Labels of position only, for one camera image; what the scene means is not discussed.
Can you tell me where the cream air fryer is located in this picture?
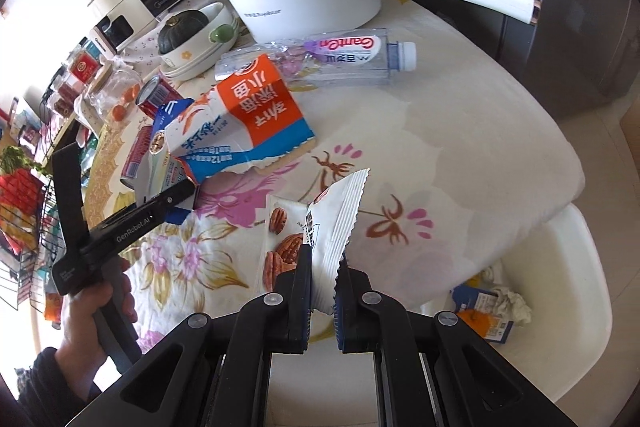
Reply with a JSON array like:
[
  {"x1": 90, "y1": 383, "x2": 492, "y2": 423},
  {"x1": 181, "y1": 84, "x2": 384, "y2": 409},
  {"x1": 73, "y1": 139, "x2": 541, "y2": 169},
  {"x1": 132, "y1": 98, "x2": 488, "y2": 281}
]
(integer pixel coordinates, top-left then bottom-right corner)
[{"x1": 80, "y1": 0, "x2": 156, "y2": 58}]

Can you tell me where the white nut snack packet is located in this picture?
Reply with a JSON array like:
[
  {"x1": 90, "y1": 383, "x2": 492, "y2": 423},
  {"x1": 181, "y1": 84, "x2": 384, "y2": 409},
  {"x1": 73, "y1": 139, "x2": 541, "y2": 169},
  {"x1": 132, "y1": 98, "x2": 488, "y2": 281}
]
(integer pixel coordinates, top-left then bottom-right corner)
[{"x1": 261, "y1": 169, "x2": 371, "y2": 313}]

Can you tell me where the white ceramic bowl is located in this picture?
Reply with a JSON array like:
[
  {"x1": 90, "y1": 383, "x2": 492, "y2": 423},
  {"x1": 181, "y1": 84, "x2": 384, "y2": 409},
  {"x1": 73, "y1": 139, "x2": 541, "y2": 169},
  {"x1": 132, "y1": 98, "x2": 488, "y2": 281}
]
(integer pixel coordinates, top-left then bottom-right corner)
[{"x1": 159, "y1": 2, "x2": 241, "y2": 82}]

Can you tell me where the orange white blue milk carton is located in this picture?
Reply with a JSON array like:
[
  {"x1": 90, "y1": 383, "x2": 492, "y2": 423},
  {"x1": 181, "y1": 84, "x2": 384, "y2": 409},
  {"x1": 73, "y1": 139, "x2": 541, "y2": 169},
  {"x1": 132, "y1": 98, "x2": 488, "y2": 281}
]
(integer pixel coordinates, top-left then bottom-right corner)
[{"x1": 167, "y1": 54, "x2": 317, "y2": 182}]

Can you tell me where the green pumpkin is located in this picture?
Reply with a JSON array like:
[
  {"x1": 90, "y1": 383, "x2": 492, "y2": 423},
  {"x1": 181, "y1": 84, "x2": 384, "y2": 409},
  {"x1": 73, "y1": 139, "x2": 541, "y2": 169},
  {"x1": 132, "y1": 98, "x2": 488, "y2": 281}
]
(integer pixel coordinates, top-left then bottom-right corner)
[{"x1": 157, "y1": 9, "x2": 208, "y2": 55}]

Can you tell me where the black wire rack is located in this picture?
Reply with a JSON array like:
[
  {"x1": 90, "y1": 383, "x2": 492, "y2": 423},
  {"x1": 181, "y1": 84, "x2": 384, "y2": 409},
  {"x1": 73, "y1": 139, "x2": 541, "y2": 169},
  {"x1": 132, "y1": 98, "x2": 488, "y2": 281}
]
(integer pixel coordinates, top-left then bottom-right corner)
[{"x1": 0, "y1": 147, "x2": 66, "y2": 313}]

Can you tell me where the person's left hand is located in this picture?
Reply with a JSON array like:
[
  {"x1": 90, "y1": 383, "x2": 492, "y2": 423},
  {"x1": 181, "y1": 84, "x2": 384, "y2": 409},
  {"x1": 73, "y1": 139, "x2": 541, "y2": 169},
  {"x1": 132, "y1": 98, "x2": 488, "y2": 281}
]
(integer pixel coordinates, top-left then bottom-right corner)
[{"x1": 55, "y1": 257, "x2": 138, "y2": 400}]

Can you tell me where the red can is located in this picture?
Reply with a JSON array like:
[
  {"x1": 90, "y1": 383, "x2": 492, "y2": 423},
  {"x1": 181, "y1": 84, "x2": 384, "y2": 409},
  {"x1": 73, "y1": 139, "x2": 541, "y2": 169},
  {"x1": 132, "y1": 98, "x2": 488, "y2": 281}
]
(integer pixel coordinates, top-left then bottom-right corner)
[
  {"x1": 119, "y1": 125, "x2": 156, "y2": 188},
  {"x1": 135, "y1": 76, "x2": 176, "y2": 115}
]

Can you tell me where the red label jar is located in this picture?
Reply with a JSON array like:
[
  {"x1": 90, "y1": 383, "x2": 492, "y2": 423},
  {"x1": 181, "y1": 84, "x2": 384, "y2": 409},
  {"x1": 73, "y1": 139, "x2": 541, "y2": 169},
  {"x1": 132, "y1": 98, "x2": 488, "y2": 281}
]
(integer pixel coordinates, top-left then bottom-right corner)
[{"x1": 67, "y1": 39, "x2": 108, "y2": 88}]

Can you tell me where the clear plastic water bottle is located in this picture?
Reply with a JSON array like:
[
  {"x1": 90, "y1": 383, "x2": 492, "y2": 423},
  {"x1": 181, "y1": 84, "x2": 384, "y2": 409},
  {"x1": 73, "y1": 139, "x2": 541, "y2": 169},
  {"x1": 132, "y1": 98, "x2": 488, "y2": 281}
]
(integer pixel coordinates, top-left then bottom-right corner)
[{"x1": 215, "y1": 29, "x2": 418, "y2": 90}]

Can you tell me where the person's left forearm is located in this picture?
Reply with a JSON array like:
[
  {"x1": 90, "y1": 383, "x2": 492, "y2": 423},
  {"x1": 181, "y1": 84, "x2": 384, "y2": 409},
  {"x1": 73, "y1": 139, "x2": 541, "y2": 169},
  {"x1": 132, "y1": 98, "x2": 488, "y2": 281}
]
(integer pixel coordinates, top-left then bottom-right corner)
[{"x1": 12, "y1": 346, "x2": 98, "y2": 427}]

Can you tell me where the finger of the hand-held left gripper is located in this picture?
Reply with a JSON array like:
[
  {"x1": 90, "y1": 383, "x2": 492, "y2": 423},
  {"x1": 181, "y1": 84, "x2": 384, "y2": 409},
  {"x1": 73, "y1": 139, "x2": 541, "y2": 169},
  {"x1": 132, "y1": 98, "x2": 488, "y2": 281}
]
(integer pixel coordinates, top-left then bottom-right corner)
[{"x1": 145, "y1": 181, "x2": 198, "y2": 222}]

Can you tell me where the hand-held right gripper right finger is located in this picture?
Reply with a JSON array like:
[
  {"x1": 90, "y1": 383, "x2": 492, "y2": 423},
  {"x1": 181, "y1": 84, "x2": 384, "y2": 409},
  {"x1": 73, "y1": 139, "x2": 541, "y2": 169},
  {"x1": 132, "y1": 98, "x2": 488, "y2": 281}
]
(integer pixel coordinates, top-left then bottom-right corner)
[{"x1": 332, "y1": 254, "x2": 581, "y2": 427}]

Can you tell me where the floral tablecloth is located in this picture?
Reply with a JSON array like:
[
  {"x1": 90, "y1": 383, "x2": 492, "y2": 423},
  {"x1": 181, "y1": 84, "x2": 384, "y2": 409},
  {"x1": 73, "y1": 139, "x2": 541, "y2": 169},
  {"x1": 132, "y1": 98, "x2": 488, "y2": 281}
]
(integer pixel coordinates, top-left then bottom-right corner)
[{"x1": 80, "y1": 0, "x2": 586, "y2": 358}]

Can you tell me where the grey refrigerator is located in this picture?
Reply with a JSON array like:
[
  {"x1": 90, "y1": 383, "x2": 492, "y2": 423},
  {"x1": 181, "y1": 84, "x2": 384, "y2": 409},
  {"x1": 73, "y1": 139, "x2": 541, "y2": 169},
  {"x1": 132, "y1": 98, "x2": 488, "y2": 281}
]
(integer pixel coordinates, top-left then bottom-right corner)
[{"x1": 370, "y1": 0, "x2": 640, "y2": 122}]

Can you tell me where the glass jar with wooden lid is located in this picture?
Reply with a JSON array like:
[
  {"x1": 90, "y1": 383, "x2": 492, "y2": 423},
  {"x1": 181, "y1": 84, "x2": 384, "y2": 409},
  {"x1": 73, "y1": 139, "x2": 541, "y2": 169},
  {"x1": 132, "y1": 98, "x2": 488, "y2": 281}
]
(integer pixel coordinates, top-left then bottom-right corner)
[{"x1": 74, "y1": 62, "x2": 143, "y2": 132}]

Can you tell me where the blue long box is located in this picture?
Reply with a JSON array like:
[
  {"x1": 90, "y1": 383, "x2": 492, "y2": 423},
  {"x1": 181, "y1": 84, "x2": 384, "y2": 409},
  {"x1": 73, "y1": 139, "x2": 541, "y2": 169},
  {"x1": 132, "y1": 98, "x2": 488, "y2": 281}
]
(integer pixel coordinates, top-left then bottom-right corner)
[{"x1": 450, "y1": 286, "x2": 516, "y2": 344}]

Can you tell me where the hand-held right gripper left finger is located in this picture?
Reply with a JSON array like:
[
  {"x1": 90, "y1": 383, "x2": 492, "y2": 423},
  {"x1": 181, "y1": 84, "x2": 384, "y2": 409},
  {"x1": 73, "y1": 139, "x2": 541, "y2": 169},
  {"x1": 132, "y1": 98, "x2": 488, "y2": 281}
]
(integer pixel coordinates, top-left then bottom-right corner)
[{"x1": 62, "y1": 253, "x2": 313, "y2": 427}]

